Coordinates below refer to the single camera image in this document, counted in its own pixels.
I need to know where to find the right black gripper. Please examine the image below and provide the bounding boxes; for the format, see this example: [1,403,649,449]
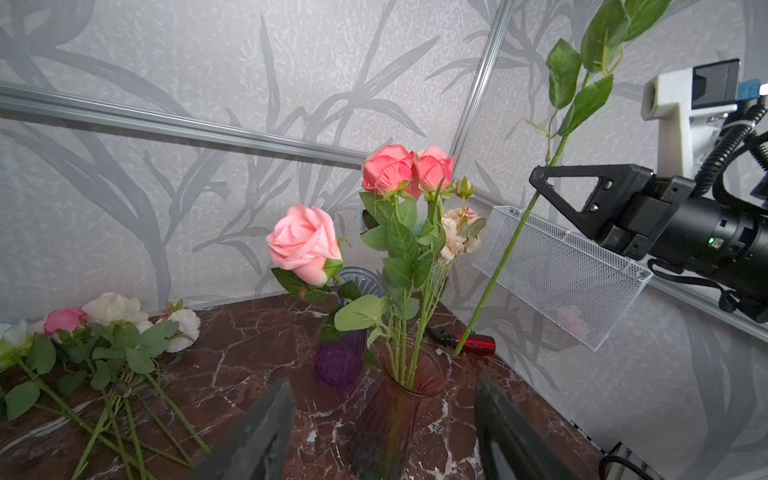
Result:
[528,163,768,325]

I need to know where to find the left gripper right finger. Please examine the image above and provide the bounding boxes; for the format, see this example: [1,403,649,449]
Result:
[474,379,577,480]

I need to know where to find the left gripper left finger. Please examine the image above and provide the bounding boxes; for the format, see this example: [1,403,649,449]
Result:
[188,379,296,480]

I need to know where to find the dark red glass vase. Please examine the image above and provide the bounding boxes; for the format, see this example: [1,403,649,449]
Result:
[349,347,447,479]

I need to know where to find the purple glass vase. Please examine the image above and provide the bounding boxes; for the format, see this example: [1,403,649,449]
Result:
[314,267,382,388]

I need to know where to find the white blue artificial rose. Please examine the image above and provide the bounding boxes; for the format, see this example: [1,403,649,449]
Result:
[459,1,668,357]

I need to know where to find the peach cream artificial flower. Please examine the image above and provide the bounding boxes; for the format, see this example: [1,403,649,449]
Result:
[418,177,486,335]

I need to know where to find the red pink artificial rose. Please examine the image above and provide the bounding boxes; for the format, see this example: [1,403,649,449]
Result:
[403,146,457,388]

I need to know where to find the light pink artificial rose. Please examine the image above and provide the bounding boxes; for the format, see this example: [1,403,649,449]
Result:
[267,205,386,365]

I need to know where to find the white artificial rose bunch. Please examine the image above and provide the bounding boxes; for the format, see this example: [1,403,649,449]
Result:
[1,292,211,479]

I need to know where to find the red handled pruning shears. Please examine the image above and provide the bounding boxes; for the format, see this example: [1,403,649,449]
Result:
[426,327,496,355]

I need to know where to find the white wire mesh basket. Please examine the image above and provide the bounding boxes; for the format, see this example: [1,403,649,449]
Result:
[472,206,652,352]

